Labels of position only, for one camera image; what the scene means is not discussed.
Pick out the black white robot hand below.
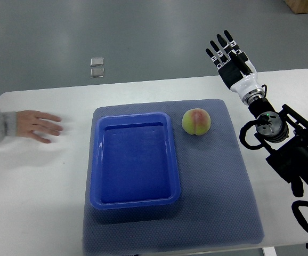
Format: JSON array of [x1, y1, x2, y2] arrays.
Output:
[[206, 30, 265, 105]]

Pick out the person's bare hand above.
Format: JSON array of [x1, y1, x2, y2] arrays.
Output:
[[16, 110, 63, 144]]

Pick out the green red peach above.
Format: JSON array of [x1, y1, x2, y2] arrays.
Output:
[[182, 108, 212, 136]]

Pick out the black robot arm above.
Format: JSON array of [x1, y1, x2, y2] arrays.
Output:
[[239, 97, 308, 248]]

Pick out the lower metal floor plate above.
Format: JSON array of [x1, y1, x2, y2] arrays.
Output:
[[90, 68, 104, 78]]

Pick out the metal floor plate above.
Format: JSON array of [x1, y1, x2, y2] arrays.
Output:
[[90, 68, 104, 78], [90, 57, 104, 67]]

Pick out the upper metal floor plate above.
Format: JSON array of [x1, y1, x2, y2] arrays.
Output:
[[90, 57, 104, 67]]

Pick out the wooden box corner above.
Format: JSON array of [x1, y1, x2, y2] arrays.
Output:
[[284, 0, 308, 14]]

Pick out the blue plastic tray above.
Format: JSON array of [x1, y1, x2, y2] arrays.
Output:
[[89, 112, 181, 210]]

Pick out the blue grey textured mat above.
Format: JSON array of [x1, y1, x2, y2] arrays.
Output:
[[83, 99, 264, 255]]

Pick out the white table leg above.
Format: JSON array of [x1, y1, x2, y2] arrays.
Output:
[[262, 246, 277, 256]]

